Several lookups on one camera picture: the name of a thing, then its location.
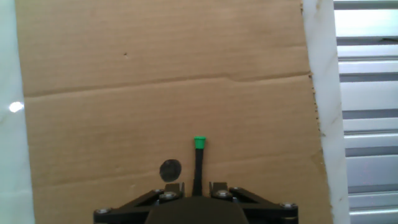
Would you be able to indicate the black screwdriver green cap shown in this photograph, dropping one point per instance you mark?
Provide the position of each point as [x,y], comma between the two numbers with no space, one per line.
[199,168]

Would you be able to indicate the black round dot mark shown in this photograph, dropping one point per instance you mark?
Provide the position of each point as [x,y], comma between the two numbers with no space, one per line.
[170,170]

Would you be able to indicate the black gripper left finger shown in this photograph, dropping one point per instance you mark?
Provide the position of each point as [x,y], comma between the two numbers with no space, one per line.
[136,205]

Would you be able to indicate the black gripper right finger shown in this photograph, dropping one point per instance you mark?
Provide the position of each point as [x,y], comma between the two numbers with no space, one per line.
[258,205]

